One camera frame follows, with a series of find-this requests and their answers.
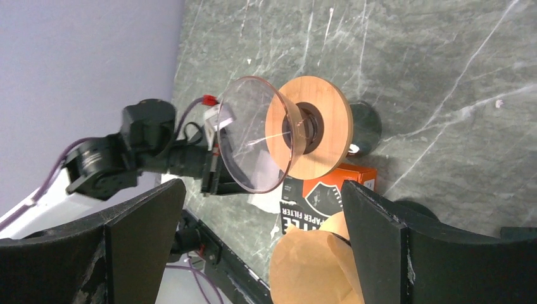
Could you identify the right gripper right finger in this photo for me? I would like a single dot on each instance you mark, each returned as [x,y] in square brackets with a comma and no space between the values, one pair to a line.
[405,257]

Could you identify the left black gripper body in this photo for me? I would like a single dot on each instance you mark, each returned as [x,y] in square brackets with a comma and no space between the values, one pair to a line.
[148,141]

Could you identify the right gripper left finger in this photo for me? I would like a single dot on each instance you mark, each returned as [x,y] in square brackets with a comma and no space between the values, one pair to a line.
[116,255]

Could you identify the brown paper coffee filter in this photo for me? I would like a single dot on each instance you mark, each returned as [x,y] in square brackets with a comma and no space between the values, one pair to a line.
[313,267]

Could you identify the clear plastic filter bag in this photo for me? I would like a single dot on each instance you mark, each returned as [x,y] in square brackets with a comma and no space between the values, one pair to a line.
[261,134]

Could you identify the white paper coffee filter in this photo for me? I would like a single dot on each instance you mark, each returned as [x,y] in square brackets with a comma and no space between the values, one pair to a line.
[264,197]

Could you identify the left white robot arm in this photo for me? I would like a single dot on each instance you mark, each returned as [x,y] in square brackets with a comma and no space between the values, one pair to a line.
[50,205]

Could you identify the orange coffee filter box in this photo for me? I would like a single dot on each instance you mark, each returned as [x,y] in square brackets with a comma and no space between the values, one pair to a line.
[306,204]

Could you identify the black server base cup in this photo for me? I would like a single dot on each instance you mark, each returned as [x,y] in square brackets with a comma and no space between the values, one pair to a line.
[417,207]

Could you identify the right black flat box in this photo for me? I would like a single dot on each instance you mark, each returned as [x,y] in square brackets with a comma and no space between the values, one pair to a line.
[518,233]

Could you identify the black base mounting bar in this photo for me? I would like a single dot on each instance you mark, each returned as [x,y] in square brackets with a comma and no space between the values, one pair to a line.
[223,268]

